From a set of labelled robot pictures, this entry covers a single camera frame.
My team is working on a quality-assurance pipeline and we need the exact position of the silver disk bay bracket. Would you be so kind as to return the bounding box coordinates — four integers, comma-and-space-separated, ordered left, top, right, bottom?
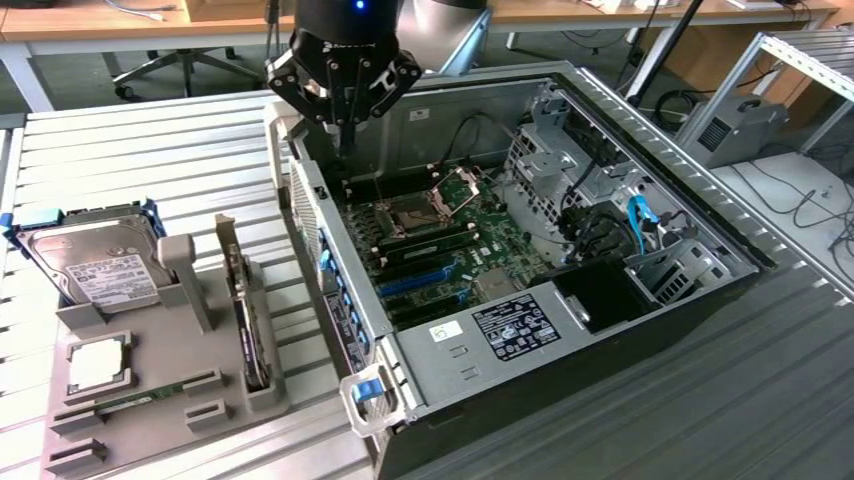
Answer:
624, 237, 736, 308

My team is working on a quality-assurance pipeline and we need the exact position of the graphics card with metal bracket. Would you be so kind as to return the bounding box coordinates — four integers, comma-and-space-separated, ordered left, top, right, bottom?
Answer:
213, 212, 275, 395

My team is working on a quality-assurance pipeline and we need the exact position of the thin black wire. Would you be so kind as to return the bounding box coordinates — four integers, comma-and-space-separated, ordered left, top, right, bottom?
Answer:
446, 112, 516, 167

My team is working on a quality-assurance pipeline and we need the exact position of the green RAM stick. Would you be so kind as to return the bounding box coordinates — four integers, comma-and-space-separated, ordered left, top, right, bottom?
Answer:
91, 381, 187, 417

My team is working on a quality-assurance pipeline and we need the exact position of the silver disk bay cage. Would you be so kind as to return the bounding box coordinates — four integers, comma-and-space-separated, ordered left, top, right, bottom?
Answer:
503, 79, 652, 251

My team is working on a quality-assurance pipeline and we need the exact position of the silver CPU chip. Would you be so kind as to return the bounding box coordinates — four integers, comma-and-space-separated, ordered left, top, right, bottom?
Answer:
67, 338, 131, 390

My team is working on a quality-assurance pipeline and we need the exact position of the hard drive in blue caddy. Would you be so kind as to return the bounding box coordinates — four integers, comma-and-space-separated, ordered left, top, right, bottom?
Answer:
0, 198, 165, 254

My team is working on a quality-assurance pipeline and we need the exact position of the white case handle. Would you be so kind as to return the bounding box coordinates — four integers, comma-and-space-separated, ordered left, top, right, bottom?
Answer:
337, 363, 410, 440

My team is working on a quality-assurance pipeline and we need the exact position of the grey controller box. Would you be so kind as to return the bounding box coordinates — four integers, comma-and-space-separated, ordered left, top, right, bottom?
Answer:
692, 97, 793, 169

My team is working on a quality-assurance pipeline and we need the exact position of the grey plastic parts rack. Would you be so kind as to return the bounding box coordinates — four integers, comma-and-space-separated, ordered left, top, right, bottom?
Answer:
40, 233, 293, 477

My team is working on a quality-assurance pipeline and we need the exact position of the CPU socket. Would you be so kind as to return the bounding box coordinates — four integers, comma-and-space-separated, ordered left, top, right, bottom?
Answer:
375, 192, 443, 240

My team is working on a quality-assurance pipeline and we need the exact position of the silver hard disk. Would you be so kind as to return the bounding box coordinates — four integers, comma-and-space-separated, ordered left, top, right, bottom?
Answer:
13, 215, 168, 315

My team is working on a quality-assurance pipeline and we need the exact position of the silver power supply unit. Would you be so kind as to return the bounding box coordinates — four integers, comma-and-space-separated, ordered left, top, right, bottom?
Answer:
391, 281, 596, 407

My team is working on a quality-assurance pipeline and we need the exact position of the aluminium slat frame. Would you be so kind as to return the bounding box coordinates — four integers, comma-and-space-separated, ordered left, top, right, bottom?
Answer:
672, 27, 854, 156

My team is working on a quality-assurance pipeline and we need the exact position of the brown cardboard box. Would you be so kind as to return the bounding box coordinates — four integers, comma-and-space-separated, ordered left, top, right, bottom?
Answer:
185, 0, 273, 23

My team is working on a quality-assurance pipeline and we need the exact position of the office chair base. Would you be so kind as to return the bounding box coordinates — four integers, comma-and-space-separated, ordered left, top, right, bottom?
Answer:
109, 46, 265, 100

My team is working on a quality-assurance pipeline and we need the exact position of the black stand pole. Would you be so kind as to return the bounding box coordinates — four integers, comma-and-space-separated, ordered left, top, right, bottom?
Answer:
623, 0, 707, 109

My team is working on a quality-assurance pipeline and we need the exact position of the blue disk wire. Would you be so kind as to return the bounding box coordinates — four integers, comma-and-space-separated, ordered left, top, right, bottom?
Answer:
624, 193, 662, 257

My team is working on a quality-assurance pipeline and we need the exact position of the blue expansion slot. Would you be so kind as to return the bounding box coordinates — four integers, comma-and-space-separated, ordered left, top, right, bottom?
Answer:
375, 264, 450, 297

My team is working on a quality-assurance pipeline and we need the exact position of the silver chipset heatsink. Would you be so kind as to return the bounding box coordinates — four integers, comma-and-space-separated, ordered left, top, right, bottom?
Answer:
471, 268, 527, 297

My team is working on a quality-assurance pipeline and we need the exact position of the metal socket cover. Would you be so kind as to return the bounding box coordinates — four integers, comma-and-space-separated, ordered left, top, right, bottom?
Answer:
430, 166, 484, 217

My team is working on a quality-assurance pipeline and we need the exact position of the open black PC case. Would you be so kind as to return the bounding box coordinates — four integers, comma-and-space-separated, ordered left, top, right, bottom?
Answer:
263, 59, 782, 480

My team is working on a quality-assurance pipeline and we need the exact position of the green motherboard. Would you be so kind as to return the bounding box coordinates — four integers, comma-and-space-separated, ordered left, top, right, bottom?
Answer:
336, 164, 555, 334

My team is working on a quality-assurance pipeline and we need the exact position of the black wire bundle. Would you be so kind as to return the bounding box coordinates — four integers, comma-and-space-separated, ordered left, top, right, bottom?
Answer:
558, 203, 634, 262

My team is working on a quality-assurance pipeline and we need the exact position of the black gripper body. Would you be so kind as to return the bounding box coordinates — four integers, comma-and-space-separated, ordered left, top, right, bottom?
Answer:
291, 0, 400, 76

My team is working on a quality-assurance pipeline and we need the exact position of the black RAM stick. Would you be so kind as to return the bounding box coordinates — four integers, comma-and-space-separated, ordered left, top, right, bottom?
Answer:
379, 238, 483, 269

